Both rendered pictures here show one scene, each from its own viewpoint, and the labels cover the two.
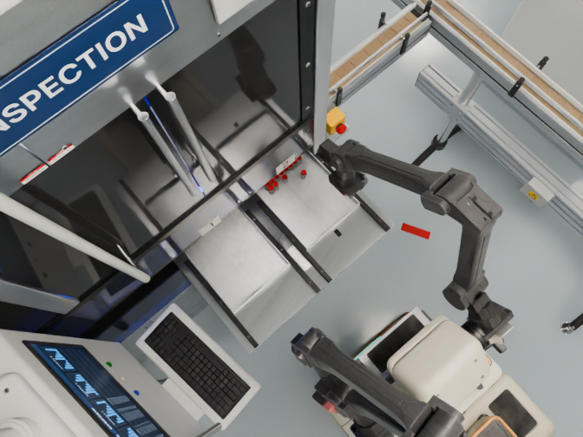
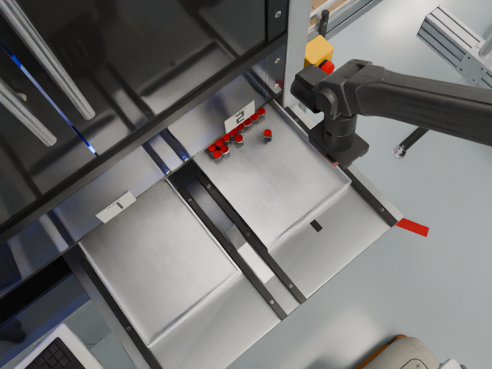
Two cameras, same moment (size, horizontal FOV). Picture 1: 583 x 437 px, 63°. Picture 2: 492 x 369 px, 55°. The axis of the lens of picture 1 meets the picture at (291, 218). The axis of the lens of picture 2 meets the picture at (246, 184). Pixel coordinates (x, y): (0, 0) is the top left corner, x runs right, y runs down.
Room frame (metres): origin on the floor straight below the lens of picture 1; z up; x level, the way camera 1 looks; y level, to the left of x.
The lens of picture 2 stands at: (0.17, -0.02, 1.98)
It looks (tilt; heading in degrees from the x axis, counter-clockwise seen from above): 70 degrees down; 3
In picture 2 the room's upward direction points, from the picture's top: 7 degrees counter-clockwise
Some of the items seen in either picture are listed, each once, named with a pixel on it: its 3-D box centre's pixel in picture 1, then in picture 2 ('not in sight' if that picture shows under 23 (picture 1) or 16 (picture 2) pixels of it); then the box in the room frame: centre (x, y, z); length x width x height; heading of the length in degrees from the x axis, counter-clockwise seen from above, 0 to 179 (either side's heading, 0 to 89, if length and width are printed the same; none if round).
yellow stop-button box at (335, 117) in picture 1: (331, 120); (312, 56); (0.85, -0.19, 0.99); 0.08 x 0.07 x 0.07; 35
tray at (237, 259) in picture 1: (232, 252); (153, 250); (0.41, 0.23, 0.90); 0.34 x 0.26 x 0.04; 35
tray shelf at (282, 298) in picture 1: (280, 238); (229, 231); (0.45, 0.05, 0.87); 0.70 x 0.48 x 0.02; 125
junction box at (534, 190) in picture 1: (536, 192); not in sight; (0.63, -1.12, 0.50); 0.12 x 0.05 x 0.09; 35
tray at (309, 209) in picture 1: (302, 193); (264, 165); (0.61, -0.05, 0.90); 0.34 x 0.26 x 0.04; 35
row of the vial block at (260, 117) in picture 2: (283, 172); (237, 132); (0.70, 0.01, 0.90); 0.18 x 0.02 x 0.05; 125
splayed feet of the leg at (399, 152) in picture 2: (436, 146); (438, 118); (1.10, -0.87, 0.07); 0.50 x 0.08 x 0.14; 125
